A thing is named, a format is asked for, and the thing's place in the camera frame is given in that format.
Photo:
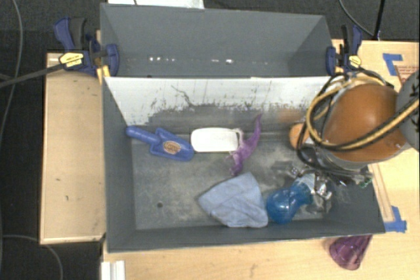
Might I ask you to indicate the purple cloth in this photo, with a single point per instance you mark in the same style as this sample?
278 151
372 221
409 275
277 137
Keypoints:
244 149

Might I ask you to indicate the pale wood flat board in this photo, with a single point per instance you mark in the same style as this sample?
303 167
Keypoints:
72 154

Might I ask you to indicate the orange ball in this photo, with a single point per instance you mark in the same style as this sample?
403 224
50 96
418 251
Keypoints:
295 137

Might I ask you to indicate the grey metal bin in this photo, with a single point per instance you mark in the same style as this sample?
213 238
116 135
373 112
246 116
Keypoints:
183 42

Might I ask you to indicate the light blue cloth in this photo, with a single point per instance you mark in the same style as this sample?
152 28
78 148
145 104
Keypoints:
238 201

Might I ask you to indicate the purple plastic cup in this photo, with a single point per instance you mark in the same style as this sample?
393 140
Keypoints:
349 252

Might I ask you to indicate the blue plastic bottle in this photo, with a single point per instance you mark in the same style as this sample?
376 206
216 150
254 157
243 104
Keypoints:
283 205

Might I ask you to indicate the blue toy trowel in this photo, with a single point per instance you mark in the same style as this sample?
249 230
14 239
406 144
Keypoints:
167 146

